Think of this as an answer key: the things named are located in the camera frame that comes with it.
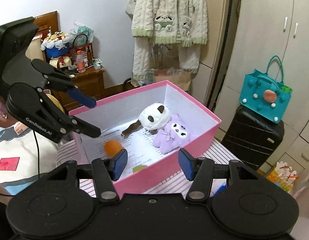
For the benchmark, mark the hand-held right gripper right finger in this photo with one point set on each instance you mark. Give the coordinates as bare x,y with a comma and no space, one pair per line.
187,165

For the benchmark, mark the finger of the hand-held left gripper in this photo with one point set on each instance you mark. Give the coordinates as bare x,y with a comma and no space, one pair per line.
87,128
83,98

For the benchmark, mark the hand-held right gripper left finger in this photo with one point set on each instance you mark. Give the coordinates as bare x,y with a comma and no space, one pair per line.
119,165

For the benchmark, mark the pink cardboard box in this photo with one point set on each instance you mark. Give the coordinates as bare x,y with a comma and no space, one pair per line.
167,165

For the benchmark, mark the purple plush toy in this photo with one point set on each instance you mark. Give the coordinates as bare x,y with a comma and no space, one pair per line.
169,137

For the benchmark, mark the white panda plush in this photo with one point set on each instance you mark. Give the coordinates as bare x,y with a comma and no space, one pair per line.
154,117

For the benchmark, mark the orange soft ball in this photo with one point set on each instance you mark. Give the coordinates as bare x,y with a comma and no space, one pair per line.
112,148

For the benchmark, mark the person's left hand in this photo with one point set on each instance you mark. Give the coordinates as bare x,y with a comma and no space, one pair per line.
0,118

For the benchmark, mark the wooden nightstand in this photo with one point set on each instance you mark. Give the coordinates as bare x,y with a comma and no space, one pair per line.
89,85

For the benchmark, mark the orange drink bottle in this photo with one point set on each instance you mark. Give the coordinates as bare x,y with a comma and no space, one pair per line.
81,65

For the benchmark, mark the striped tablecloth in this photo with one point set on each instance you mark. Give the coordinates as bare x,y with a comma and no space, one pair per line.
219,152

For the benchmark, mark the gold wrapped bouquet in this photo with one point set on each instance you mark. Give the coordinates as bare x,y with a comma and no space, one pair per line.
60,62

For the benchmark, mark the blue and white bouquet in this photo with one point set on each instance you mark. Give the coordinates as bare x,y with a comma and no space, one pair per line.
55,47

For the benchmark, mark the red checked basket bag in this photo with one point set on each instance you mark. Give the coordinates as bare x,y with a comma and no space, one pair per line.
90,52

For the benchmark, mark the wooden headboard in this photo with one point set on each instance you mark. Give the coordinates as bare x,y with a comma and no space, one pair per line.
48,21

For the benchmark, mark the white plastic bag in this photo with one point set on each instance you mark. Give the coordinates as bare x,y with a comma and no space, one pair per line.
84,30

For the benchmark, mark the black suitcase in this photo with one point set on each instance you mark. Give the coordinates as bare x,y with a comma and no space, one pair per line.
252,140

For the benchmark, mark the white bed blanket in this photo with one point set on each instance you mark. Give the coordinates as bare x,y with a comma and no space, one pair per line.
19,175

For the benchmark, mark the brown paper bag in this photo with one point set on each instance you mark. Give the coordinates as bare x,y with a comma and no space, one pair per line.
179,80

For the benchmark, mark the colourful gift bag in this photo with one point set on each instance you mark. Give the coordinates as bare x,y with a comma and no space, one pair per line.
282,177

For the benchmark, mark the teal felt tote bag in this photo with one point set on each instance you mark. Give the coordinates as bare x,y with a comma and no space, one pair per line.
259,97

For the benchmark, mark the cream and green fleece robe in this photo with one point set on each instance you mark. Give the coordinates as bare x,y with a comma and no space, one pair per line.
169,10

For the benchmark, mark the beige three-door wardrobe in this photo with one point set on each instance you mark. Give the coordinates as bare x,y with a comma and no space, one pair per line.
264,42

